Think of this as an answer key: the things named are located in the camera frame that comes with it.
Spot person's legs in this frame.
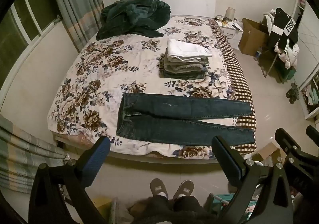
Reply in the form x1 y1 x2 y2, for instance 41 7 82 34
131 195 218 224

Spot floral bed sheet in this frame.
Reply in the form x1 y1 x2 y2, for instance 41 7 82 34
47 15 257 159

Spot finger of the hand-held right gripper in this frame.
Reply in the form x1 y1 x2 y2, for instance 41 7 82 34
306 125 319 144
275 128 300 159

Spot dark green jacket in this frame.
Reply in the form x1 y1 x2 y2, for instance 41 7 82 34
96 0 171 40

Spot teal cloth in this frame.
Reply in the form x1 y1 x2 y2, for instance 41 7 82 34
307 87 319 105

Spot dark folded pants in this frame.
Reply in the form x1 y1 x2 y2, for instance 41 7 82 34
160 66 210 80

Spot grey folded pants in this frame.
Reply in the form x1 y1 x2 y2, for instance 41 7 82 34
163 54 209 71

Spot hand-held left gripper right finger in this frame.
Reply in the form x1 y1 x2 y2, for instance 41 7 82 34
211 136 295 224

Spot striped green curtain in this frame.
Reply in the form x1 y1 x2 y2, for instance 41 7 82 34
48 0 104 52
0 114 73 194

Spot chair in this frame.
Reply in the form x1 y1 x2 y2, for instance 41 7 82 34
258 27 299 83

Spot yellow bag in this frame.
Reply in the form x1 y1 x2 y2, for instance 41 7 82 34
93 196 112 217

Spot plastic water bottle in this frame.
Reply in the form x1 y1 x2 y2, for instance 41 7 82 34
253 47 263 62

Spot window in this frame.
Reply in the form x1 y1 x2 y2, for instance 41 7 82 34
0 0 61 76

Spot white padded jacket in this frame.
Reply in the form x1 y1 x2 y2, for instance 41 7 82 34
274 43 301 69

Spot black and white jacket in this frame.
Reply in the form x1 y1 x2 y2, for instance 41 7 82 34
269 7 299 52

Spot green box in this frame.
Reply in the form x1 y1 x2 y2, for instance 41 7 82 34
281 67 297 80

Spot grey slipper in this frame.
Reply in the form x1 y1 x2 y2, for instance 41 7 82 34
150 178 170 200
173 180 194 200

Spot brown checked bed sheet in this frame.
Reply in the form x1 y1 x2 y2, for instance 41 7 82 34
209 18 257 155

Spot blue jeans pants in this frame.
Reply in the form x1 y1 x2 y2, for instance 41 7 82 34
116 93 256 145

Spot white shelf unit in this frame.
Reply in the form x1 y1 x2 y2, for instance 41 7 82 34
296 0 319 121

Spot large cardboard box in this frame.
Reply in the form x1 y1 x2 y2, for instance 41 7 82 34
238 18 271 56

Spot white nightstand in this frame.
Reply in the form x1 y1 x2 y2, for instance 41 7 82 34
215 18 244 48

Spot small cardboard box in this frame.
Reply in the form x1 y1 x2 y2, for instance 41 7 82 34
252 141 287 166

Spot teal crate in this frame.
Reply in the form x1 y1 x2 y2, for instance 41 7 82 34
208 193 236 214

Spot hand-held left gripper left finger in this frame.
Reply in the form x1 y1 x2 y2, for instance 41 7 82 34
29 136 111 224

